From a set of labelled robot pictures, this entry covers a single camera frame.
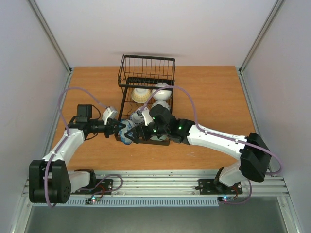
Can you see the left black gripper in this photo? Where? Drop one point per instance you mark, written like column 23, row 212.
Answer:
column 112, row 128

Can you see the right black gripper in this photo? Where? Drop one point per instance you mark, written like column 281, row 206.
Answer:
column 140, row 133

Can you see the blue floral patterned bowl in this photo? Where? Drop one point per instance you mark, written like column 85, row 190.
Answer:
column 128, row 126

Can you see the light green celadon bowl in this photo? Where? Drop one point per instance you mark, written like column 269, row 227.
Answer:
column 159, row 138

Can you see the blue yellow patterned bowl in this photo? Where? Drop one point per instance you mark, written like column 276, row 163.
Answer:
column 140, row 95

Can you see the white bowl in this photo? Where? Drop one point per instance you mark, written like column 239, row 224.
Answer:
column 164, row 94

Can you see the red geometric patterned bowl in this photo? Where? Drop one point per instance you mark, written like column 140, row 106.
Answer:
column 136, row 118

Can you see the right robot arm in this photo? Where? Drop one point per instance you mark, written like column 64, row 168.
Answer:
column 250, row 151

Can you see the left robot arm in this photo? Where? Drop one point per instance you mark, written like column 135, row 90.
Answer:
column 49, row 179

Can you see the left small circuit board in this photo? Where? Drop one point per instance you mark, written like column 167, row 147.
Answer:
column 92, row 200

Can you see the small circuit board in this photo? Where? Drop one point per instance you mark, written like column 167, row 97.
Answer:
column 225, row 199
column 92, row 200

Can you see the right small circuit board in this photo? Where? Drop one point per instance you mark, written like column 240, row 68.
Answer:
column 225, row 199

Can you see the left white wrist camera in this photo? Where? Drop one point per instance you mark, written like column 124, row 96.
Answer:
column 109, row 113

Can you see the aluminium frame rail base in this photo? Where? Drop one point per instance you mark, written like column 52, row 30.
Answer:
column 182, row 183

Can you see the black wire dish rack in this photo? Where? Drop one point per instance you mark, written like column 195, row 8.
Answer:
column 139, row 77

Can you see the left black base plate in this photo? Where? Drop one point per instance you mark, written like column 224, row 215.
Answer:
column 106, row 185

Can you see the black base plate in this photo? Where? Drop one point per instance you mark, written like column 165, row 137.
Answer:
column 106, row 185
column 207, row 187

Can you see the light blue slotted cable duct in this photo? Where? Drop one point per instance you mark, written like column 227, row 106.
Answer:
column 111, row 202

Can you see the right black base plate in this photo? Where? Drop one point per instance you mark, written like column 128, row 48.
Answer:
column 207, row 187

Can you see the left aluminium corner post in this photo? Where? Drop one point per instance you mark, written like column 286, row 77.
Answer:
column 42, row 21

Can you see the aluminium corner post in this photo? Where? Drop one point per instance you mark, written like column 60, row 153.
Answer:
column 42, row 21
column 262, row 32

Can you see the right aluminium corner post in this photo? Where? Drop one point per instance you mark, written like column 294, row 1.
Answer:
column 262, row 32

